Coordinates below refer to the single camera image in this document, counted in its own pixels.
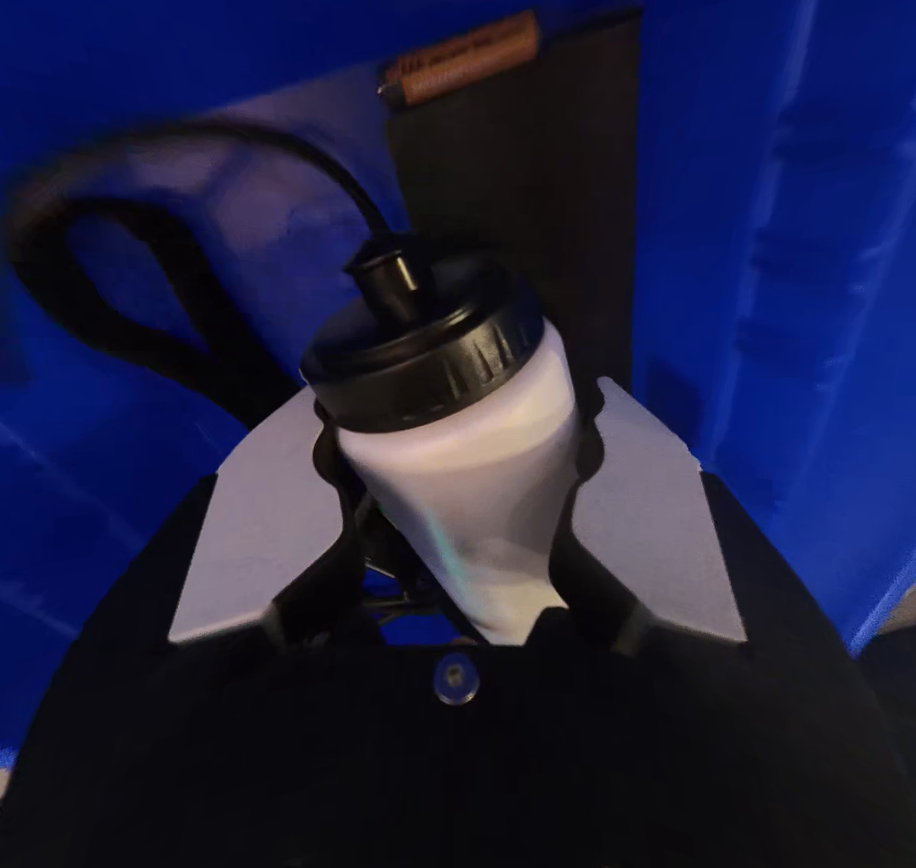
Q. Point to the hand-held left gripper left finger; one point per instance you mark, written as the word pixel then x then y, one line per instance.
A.
pixel 251 553

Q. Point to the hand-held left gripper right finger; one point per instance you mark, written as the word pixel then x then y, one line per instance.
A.
pixel 659 539

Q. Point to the white bottle with black cap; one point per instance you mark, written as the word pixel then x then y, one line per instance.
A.
pixel 458 453

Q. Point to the blue plastic bin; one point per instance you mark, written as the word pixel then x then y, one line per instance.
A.
pixel 802 239

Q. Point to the copper coloured small part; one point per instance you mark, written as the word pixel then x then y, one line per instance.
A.
pixel 458 60

